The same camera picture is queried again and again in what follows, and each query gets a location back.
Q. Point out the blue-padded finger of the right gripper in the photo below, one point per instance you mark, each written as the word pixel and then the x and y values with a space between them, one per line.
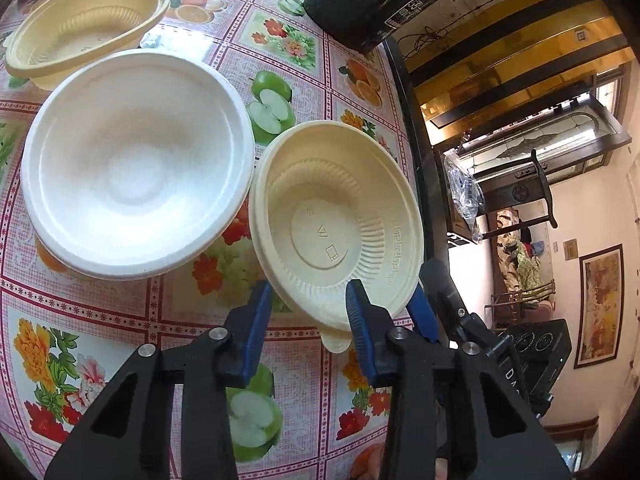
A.
pixel 422 316

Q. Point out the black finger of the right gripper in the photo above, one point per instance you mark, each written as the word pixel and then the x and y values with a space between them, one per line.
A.
pixel 459 324

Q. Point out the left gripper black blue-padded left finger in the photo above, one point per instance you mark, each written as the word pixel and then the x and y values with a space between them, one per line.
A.
pixel 125 433

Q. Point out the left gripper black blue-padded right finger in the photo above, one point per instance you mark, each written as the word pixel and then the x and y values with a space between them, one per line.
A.
pixel 453 404

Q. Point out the small cream plastic bowl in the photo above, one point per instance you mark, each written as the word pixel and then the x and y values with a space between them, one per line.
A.
pixel 329 205

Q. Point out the small white bowl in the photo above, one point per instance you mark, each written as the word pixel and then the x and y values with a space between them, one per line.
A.
pixel 136 163

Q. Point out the large cream plastic bowl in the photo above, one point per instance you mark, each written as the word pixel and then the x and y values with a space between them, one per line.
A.
pixel 61 36

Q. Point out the floral fruit tablecloth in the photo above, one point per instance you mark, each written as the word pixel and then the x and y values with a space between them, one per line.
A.
pixel 63 336

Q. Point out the framed wall painting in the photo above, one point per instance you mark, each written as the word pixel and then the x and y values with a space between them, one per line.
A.
pixel 602 294

